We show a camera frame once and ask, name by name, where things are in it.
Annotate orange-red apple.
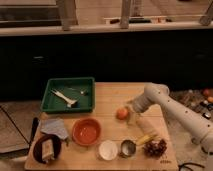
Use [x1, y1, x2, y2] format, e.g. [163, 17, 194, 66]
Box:
[116, 107, 129, 120]

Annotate purple grape bunch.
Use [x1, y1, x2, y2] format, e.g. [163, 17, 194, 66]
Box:
[143, 139, 167, 158]

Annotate dark brown plate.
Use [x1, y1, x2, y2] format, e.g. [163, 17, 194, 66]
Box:
[33, 134, 61, 164]

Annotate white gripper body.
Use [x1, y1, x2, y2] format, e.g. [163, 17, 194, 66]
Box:
[132, 95, 150, 113]

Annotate blue-grey cloth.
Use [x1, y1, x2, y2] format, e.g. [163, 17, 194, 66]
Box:
[40, 119, 69, 140]

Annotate tan sponge block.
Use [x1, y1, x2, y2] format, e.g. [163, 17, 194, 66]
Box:
[42, 139, 54, 163]

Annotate red bowl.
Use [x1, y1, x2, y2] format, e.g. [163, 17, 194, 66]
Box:
[72, 118, 101, 147]

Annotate white small bowl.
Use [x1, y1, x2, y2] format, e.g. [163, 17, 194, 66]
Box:
[98, 140, 118, 161]

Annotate black knife handle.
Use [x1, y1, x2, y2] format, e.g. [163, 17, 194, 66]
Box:
[30, 117, 39, 144]

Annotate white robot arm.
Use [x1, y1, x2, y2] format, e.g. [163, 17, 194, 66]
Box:
[130, 83, 213, 152]

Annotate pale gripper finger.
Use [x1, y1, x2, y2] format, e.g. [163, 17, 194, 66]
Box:
[126, 105, 137, 125]

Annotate small metal utensil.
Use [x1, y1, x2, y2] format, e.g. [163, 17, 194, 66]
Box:
[68, 87, 88, 95]

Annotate yellow corn cob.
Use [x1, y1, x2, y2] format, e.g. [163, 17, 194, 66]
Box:
[136, 134, 157, 146]

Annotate green plastic tray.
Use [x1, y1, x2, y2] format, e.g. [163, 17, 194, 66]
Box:
[41, 77, 95, 113]

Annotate black cable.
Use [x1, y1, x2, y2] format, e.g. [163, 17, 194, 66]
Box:
[178, 162, 206, 171]

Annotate metal cup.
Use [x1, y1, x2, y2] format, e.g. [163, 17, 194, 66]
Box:
[120, 140, 136, 158]

